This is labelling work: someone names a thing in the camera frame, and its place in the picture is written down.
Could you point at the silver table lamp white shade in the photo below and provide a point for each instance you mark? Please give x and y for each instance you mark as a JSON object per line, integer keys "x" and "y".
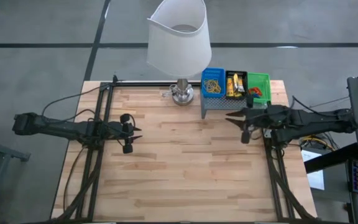
{"x": 179, "y": 53}

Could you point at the yellow rubber band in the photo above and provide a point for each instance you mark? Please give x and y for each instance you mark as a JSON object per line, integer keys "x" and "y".
{"x": 211, "y": 85}

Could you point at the white paper sheet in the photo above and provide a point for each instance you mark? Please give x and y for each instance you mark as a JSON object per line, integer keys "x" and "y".
{"x": 317, "y": 180}

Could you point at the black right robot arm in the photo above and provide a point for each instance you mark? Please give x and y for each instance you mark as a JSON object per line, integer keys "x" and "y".
{"x": 309, "y": 123}

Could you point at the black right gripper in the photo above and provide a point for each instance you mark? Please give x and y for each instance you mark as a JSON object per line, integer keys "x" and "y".
{"x": 253, "y": 119}

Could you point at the black aluminium table frame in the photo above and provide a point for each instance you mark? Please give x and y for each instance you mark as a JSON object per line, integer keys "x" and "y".
{"x": 141, "y": 84}

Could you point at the grey perforated metal shelf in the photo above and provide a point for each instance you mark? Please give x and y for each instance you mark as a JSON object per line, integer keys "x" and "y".
{"x": 222, "y": 104}

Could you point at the black desk bar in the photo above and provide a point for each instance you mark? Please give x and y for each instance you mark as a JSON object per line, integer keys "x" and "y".
{"x": 331, "y": 158}

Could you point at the green plastic basket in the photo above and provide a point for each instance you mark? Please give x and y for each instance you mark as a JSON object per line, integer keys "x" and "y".
{"x": 263, "y": 82}

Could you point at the blue plastic basket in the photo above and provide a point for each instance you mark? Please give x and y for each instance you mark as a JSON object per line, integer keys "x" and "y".
{"x": 205, "y": 82}

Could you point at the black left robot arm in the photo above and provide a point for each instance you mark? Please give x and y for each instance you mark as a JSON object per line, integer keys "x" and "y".
{"x": 57, "y": 127}

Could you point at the black plastic basket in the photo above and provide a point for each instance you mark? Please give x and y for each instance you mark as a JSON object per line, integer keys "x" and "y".
{"x": 228, "y": 74}

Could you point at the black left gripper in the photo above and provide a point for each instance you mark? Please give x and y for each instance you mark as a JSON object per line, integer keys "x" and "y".
{"x": 124, "y": 132}

